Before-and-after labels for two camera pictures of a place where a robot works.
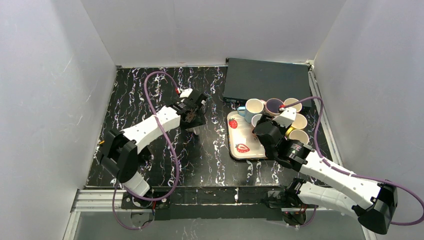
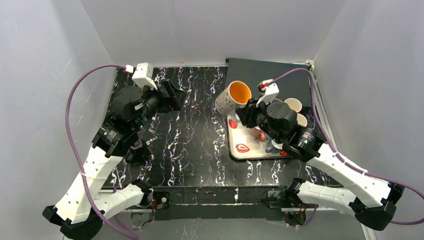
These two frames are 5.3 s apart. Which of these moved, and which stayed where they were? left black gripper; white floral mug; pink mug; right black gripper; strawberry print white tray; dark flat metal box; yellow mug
Moved: white floral mug; left black gripper; right black gripper
Stayed: dark flat metal box; strawberry print white tray; yellow mug; pink mug
